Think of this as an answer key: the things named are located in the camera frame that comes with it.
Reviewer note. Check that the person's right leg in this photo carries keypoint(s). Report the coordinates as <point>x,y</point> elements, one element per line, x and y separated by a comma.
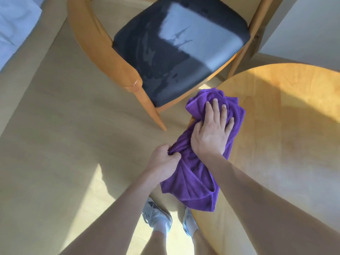
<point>202,244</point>

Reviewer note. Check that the person's right white sneaker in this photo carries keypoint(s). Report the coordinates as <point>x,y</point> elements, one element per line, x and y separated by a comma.
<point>188,220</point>

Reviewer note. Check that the person's left forearm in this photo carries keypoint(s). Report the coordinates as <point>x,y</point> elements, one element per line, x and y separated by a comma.
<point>111,217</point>

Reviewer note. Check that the person's leg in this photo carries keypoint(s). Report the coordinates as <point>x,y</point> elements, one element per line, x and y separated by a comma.
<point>154,244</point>
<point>202,244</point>

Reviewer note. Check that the person's right forearm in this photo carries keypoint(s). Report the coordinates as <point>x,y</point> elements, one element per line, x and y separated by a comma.
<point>271,209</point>

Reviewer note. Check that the person's left white sneaker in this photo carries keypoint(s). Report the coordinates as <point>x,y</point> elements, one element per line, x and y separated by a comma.
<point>154,213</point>

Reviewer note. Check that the wooden chair with black seat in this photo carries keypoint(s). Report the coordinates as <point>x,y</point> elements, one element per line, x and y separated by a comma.
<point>172,50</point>

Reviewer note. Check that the person's white sock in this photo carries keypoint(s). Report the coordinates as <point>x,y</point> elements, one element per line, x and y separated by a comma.
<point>162,227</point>
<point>193,230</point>

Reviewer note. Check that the person's right white sock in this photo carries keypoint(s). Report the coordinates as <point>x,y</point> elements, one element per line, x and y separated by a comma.
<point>193,230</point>

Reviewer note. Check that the person's left hand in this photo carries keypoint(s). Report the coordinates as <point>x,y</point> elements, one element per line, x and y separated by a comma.
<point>162,161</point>

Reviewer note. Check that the purple microfibre cloth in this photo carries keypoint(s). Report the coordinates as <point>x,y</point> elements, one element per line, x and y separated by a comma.
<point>191,180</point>

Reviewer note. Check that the person's white sneaker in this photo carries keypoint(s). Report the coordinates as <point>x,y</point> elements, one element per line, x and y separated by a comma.
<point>188,220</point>
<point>154,213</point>

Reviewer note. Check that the round wooden table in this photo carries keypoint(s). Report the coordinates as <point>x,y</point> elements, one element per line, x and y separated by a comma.
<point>292,130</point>

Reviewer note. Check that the person's right hand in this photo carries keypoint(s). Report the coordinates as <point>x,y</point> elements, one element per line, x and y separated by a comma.
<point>211,135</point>

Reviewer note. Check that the person's left white sock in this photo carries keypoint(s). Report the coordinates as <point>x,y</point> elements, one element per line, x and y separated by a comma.
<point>162,227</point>

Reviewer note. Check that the person's left leg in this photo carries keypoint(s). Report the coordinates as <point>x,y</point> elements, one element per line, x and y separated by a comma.
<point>154,244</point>

